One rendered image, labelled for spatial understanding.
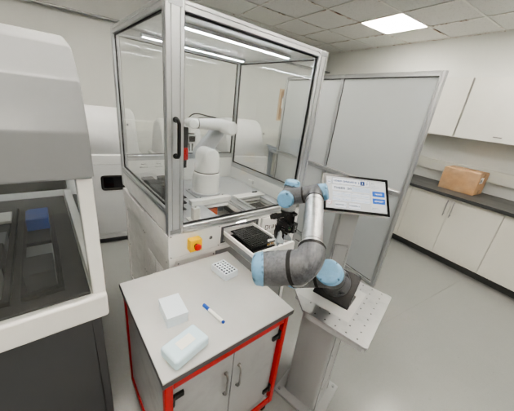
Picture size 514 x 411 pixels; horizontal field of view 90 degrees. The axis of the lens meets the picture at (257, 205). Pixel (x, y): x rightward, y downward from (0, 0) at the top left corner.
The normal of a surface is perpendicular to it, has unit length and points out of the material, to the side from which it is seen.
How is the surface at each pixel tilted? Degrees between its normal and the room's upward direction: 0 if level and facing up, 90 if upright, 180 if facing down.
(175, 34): 90
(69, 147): 90
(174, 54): 90
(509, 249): 90
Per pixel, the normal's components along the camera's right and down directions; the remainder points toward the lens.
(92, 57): 0.51, 0.36
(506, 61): -0.85, 0.10
